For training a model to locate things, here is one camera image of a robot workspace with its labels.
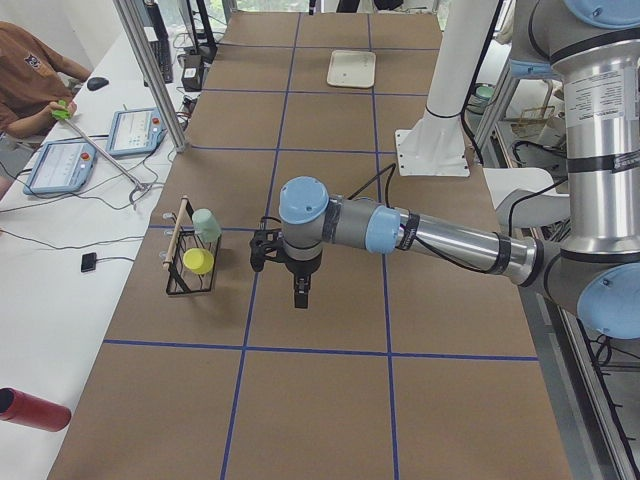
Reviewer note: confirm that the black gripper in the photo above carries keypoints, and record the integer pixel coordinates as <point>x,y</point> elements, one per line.
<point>300,268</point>

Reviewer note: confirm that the light green cup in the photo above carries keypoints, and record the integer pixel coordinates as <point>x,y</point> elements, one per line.
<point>206,225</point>

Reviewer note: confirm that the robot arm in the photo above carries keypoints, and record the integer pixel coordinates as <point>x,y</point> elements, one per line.
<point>594,273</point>

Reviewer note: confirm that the yellow cup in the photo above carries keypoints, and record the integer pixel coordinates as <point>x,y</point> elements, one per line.
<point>199,261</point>

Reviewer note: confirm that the cream rabbit tray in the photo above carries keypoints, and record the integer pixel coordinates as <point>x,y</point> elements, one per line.
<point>351,69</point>

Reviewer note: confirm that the small black square device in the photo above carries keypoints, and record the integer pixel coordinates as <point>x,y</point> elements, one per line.
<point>88,262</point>

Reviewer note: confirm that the right teach pendant tablet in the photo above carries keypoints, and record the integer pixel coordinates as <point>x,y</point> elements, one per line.
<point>135,132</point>

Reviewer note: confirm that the teach pendant tablet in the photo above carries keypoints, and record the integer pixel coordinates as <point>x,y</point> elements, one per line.
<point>61,167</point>
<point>135,132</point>

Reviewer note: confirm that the white chair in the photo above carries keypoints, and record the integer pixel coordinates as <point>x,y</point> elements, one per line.
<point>512,190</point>

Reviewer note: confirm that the black power adapter box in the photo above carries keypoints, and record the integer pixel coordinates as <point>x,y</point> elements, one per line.
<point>193,73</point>

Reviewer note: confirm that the left teach pendant tablet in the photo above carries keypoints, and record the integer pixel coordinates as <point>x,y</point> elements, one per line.
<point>61,167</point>

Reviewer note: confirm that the black keyboard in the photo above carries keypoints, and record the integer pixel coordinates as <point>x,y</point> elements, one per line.
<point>162,54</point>

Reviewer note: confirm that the black computer mouse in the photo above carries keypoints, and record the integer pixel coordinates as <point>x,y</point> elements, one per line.
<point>96,83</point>

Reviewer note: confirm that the metal reacher stick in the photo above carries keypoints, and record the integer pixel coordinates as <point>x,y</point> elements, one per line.
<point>61,112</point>

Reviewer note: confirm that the red cylinder bottle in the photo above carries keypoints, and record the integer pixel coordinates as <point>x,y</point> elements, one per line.
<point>27,410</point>

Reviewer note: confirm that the person in brown shirt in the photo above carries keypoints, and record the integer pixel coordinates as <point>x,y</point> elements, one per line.
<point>31,86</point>

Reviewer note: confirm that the black wire cup rack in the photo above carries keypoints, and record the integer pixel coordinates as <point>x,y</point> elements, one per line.
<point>182,281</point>

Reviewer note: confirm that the wooden rack handle dowel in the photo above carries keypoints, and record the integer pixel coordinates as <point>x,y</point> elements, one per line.
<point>174,239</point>

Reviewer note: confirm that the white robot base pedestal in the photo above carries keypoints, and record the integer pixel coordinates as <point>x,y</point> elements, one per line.
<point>435,146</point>

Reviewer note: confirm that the aluminium frame post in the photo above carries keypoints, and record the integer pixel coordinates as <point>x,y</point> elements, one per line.
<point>134,29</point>

